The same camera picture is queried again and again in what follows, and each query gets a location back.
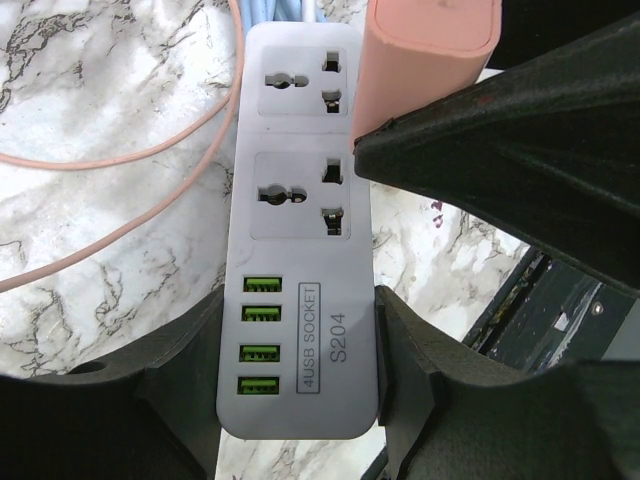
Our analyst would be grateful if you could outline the light blue coiled cable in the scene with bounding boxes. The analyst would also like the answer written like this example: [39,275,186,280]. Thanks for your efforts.
[239,0,326,26]

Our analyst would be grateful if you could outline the thin pink cable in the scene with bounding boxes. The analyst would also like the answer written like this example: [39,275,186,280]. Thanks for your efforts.
[0,0,241,294]

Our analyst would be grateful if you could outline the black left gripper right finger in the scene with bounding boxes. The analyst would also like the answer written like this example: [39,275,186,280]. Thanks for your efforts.
[375,286,639,479]

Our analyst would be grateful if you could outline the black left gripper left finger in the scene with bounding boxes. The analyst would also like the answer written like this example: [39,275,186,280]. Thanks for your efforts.
[1,289,223,479]

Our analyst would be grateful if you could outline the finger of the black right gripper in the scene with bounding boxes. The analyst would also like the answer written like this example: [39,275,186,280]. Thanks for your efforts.
[355,9,639,294]

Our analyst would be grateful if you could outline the small pink plug adapter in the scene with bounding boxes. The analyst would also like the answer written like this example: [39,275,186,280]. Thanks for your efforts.
[351,0,502,139]

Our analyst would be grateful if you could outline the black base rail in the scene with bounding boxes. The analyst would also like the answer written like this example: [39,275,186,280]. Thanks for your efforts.
[463,247,639,374]

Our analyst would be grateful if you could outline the white green usb charger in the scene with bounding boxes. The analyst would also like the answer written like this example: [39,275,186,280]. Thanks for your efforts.
[216,21,378,440]

